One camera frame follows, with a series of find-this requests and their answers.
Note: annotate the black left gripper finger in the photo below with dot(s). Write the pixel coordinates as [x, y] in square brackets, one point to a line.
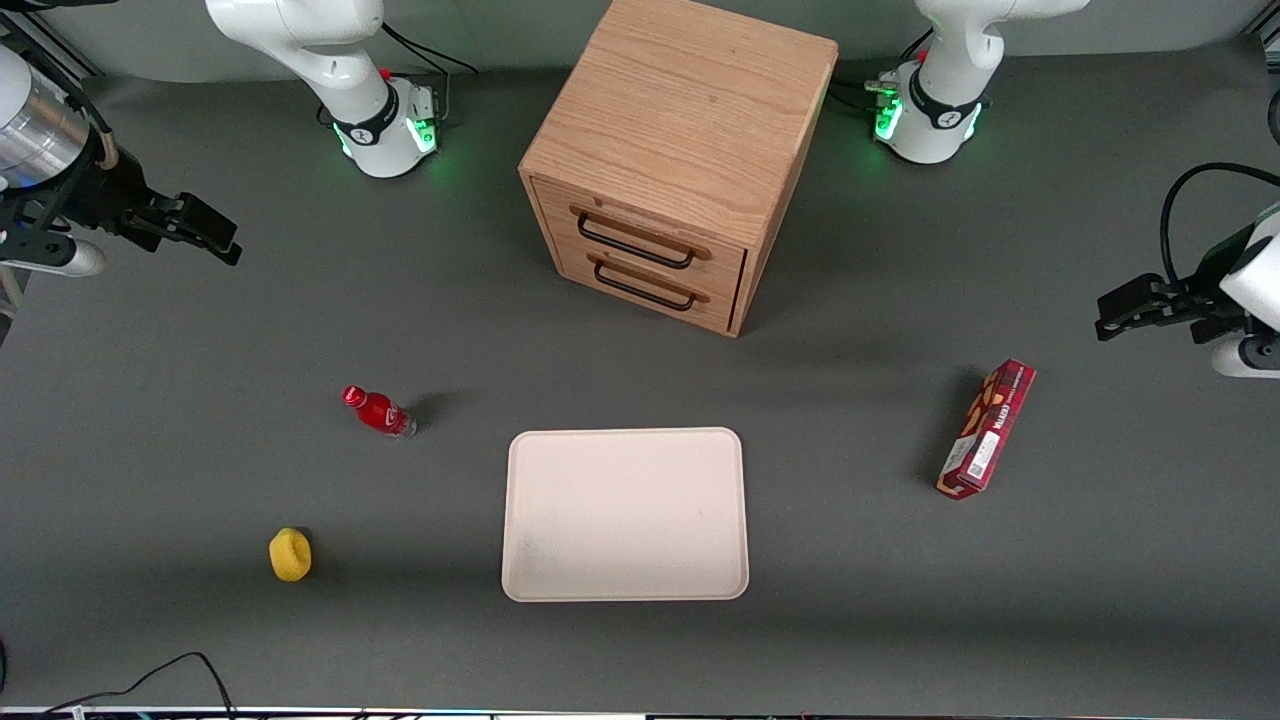
[1218, 328]
[1130, 305]

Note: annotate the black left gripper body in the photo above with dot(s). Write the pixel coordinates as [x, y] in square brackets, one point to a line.
[1189, 300]

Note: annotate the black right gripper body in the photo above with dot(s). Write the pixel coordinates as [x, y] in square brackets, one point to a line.
[103, 193]

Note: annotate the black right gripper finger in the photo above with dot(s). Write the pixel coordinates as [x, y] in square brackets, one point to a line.
[200, 225]
[35, 235]

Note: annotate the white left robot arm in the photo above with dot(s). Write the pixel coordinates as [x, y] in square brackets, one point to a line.
[945, 130]

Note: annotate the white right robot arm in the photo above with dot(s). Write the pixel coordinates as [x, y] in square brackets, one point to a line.
[300, 45]

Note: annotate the wooden drawer front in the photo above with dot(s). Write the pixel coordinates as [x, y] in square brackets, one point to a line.
[570, 262]
[560, 205]

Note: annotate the wooden two-drawer cabinet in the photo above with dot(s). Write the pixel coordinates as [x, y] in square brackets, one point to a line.
[690, 100]

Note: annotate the red tartan shortbread box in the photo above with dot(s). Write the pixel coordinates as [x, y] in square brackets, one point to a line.
[990, 425]

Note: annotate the small red bottle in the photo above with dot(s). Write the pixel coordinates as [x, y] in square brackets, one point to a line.
[382, 412]

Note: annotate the cream rectangular tray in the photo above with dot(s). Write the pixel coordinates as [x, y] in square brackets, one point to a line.
[625, 515]

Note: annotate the aluminium frame bar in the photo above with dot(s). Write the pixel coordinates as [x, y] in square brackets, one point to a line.
[45, 42]
[1265, 38]

